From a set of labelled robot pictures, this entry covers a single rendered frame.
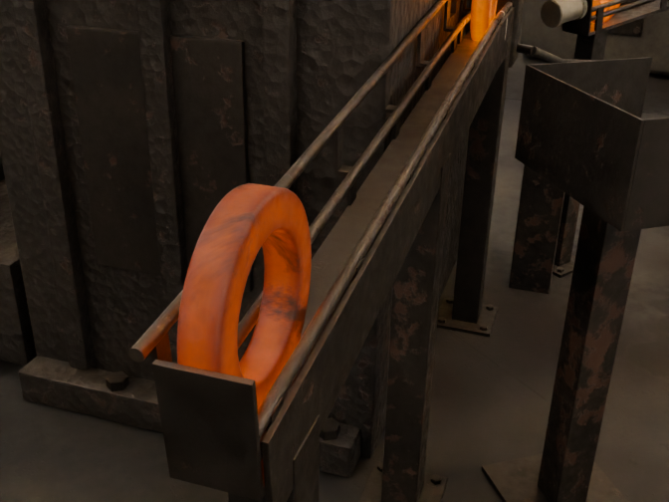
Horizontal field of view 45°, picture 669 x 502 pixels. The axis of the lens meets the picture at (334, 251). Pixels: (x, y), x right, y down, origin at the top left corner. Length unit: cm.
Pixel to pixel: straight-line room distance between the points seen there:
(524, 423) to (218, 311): 115
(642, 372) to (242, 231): 140
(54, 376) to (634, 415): 113
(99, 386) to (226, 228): 108
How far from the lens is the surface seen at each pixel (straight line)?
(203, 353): 55
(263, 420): 58
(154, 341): 58
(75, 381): 163
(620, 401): 175
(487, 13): 154
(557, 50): 441
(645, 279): 224
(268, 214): 58
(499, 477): 149
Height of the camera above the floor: 99
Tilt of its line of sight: 27 degrees down
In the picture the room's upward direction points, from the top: 1 degrees clockwise
